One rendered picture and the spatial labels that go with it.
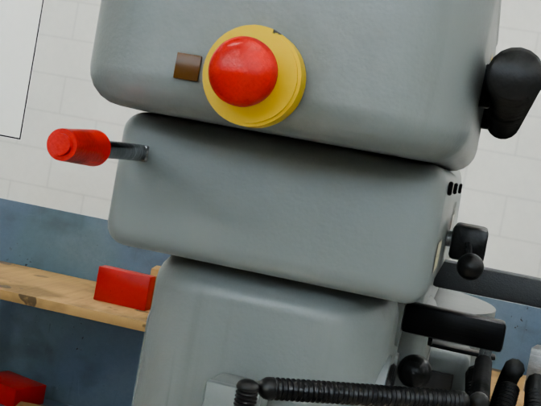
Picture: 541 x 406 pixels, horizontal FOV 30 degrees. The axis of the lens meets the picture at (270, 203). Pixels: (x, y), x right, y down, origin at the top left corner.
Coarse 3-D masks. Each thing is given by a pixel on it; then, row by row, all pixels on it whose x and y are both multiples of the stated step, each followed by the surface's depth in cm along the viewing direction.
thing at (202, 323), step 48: (192, 288) 76; (240, 288) 75; (288, 288) 75; (144, 336) 82; (192, 336) 76; (240, 336) 75; (288, 336) 74; (336, 336) 74; (384, 336) 76; (144, 384) 79; (192, 384) 76; (384, 384) 76
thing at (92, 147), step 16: (64, 128) 60; (48, 144) 60; (64, 144) 59; (80, 144) 60; (96, 144) 62; (112, 144) 66; (128, 144) 70; (64, 160) 60; (80, 160) 61; (96, 160) 63; (144, 160) 73
